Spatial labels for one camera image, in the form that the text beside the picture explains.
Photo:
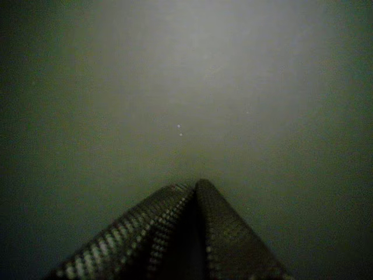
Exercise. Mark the black textured gripper finger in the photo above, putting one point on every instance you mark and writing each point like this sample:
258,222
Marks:
230,239
140,239

